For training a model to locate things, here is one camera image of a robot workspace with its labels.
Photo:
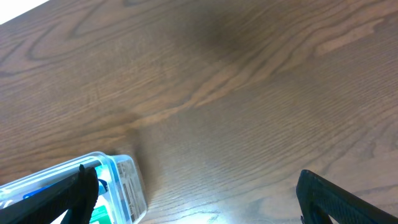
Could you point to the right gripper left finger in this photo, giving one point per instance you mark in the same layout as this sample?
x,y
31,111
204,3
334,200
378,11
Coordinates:
x,y
75,196

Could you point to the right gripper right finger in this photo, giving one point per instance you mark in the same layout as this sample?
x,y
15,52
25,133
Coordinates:
x,y
321,201

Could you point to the white blue Panadol box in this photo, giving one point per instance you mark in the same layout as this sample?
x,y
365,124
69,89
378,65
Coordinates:
x,y
101,215

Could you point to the clear plastic container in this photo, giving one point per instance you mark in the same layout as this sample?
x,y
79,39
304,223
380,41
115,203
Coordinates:
x,y
120,185

